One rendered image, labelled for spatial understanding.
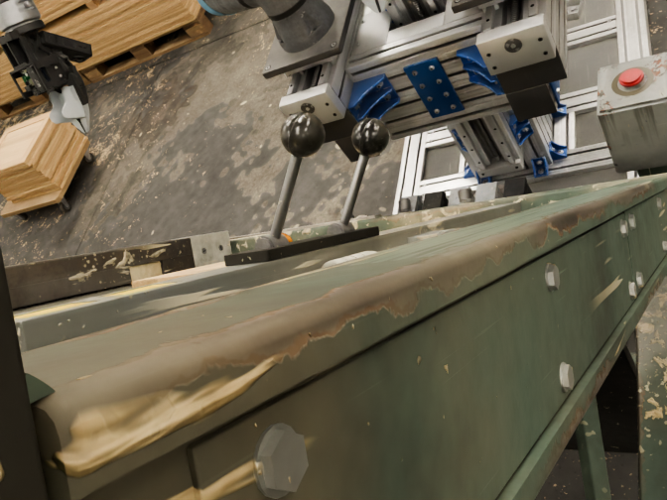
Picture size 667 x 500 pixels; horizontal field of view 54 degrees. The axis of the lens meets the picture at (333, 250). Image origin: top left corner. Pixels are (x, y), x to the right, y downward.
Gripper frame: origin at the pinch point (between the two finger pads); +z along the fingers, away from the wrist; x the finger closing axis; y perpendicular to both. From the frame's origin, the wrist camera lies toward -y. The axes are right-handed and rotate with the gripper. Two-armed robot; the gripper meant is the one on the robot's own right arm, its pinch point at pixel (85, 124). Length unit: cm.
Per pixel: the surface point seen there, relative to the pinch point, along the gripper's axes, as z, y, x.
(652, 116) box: 33, -28, 95
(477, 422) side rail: 8, 75, 95
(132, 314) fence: 6, 67, 71
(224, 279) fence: 9, 58, 71
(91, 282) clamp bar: 24.3, 20.3, 4.5
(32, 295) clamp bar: 19.9, 31.3, 4.2
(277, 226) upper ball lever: 9, 48, 70
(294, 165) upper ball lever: 5, 47, 73
